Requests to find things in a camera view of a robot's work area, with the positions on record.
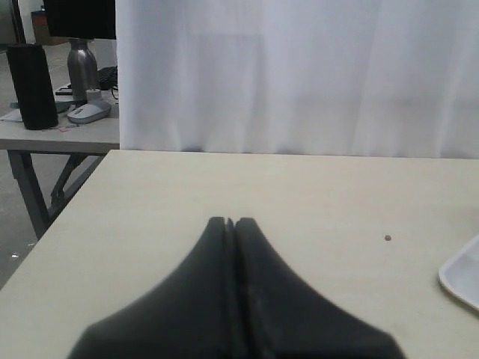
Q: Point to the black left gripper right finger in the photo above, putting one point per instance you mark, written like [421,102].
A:
[286,318]

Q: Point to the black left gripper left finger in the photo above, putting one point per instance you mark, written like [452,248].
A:
[194,312]

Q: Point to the silver metal bottle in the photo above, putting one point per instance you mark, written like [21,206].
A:
[82,69]

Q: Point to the white plastic tray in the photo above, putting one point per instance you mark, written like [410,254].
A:
[459,274]

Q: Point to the grey side desk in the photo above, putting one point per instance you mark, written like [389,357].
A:
[85,146]

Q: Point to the grey computer mouse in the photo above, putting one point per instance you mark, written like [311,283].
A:
[90,112]

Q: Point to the small white jar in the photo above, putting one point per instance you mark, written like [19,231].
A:
[93,95]

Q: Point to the white curtain backdrop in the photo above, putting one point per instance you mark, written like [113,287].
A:
[344,78]

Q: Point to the black keyboard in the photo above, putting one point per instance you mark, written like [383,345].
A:
[108,78]

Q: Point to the black cylindrical speaker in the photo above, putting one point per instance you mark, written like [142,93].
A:
[32,84]

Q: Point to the black computer monitor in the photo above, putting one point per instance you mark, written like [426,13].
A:
[85,19]

